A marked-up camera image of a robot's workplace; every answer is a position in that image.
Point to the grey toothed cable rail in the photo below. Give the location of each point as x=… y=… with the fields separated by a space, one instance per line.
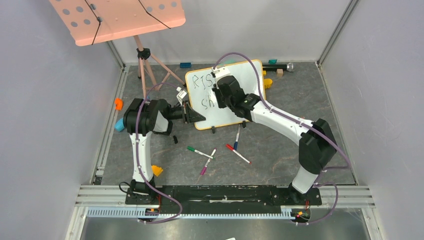
x=143 y=213

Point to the black handheld microphone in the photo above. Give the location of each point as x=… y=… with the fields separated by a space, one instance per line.
x=289 y=67

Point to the orange wedge block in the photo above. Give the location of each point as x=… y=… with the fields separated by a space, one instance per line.
x=156 y=170

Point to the wooden cube block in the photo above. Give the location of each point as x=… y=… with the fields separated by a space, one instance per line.
x=279 y=72

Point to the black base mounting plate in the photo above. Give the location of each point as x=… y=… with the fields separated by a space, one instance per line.
x=225 y=199

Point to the yellow-framed whiteboard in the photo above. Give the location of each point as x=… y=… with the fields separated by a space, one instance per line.
x=202 y=98

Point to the dark blue brick block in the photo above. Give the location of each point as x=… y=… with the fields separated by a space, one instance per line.
x=185 y=65

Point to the pink music stand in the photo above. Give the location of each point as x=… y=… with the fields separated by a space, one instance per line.
x=97 y=21

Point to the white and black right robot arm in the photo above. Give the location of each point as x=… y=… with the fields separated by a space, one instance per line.
x=315 y=139

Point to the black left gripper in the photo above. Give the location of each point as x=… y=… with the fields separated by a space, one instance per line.
x=190 y=115

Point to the red-capped marker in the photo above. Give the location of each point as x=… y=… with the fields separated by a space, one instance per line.
x=238 y=154

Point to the blue-capped marker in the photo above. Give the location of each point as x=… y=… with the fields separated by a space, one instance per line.
x=235 y=145

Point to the teal triangle block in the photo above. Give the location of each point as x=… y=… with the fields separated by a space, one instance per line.
x=272 y=61

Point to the blue toy microphone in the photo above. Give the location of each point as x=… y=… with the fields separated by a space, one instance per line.
x=119 y=125

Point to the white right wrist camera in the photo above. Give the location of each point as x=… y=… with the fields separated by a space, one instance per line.
x=220 y=72

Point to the yellow round block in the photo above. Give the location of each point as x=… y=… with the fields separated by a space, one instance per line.
x=267 y=82

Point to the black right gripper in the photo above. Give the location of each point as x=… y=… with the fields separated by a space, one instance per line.
x=218 y=91

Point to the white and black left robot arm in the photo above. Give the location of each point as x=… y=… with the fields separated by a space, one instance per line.
x=142 y=120

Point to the magenta-capped marker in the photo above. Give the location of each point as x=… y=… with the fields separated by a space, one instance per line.
x=207 y=163

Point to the green-capped marker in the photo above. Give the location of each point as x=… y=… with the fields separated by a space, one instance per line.
x=199 y=152

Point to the small orange clip toy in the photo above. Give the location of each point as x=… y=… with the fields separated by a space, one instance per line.
x=118 y=104

